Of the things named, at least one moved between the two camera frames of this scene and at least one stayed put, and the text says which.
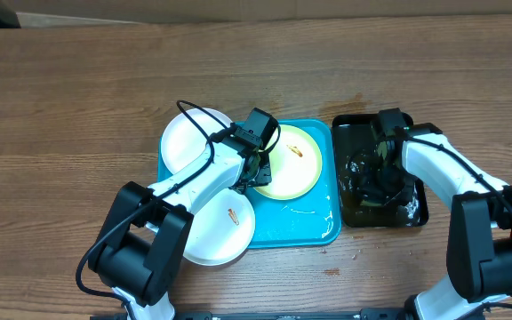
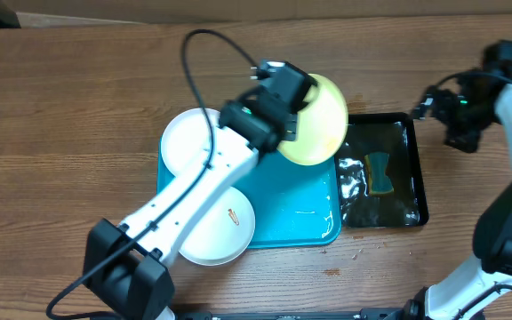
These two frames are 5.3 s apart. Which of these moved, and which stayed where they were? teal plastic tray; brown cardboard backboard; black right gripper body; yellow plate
Moved: yellow plate; black right gripper body
Stayed: teal plastic tray; brown cardboard backboard
